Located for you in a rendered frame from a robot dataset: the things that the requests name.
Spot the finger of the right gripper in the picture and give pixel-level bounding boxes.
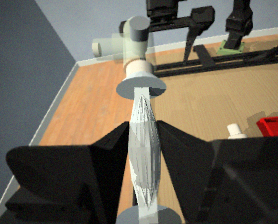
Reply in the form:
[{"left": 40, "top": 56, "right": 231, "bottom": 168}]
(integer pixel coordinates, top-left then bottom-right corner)
[{"left": 183, "top": 24, "right": 206, "bottom": 66}]

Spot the red tray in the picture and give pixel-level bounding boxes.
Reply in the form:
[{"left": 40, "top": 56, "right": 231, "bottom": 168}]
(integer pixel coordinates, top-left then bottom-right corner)
[{"left": 257, "top": 117, "right": 278, "bottom": 136}]

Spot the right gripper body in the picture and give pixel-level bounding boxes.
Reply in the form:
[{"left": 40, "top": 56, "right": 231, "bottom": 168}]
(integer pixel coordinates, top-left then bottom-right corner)
[{"left": 150, "top": 6, "right": 215, "bottom": 32}]

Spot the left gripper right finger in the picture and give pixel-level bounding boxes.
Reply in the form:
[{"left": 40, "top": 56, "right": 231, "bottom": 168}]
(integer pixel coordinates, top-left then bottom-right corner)
[{"left": 156, "top": 120, "right": 278, "bottom": 223}]

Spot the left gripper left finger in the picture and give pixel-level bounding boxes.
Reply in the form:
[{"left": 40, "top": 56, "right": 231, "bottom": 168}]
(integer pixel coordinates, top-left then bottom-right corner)
[{"left": 6, "top": 121, "right": 130, "bottom": 224}]

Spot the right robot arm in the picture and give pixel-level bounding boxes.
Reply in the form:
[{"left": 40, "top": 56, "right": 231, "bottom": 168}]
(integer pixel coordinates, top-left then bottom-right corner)
[{"left": 146, "top": 0, "right": 253, "bottom": 50}]

